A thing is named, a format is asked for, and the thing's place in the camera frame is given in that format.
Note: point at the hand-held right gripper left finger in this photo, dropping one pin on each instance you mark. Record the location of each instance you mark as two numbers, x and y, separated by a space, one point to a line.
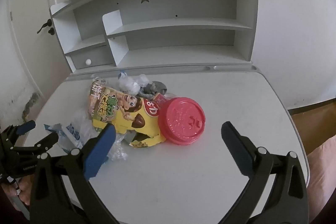
101 150

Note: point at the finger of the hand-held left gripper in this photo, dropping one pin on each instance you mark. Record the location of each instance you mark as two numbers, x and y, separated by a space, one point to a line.
48 140
26 127

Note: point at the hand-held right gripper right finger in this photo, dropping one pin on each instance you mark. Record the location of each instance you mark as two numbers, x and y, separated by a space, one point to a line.
236 150

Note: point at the white blue printed plastic wrapper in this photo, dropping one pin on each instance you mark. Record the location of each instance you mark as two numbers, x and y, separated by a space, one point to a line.
67 133

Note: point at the yellow snack packet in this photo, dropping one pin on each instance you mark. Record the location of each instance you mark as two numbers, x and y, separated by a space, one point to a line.
126 113

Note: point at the red plastic lid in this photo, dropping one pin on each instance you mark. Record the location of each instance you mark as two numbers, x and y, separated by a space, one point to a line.
183 121

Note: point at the person's left hand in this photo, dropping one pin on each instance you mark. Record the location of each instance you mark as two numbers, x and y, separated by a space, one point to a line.
21 191

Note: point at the clear crinkled plastic wrapper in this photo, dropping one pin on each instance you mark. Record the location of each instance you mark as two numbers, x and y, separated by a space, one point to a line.
118 153

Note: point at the translucent plastic bag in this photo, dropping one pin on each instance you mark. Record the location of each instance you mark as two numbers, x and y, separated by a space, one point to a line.
81 121

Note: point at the crumpled white plastic bag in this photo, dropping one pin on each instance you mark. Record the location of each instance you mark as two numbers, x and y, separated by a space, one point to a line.
131 85

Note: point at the white door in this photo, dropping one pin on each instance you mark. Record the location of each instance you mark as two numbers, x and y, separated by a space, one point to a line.
29 50

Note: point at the red snack wrapper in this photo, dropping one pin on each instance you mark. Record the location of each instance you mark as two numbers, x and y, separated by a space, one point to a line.
160 100

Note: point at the grey crumpled paper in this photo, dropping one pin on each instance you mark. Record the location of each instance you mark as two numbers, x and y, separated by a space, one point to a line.
157 86

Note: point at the white drawer knob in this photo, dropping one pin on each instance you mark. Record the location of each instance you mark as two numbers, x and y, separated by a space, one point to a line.
88 62

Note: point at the grey shelf drawer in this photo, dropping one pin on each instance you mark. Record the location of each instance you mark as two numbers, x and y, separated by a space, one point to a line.
101 58

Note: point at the black door lock knob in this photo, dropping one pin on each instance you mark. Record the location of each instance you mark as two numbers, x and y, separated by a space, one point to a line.
51 31

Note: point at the white desk shelf unit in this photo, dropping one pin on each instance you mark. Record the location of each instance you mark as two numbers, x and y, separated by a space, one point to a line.
183 32

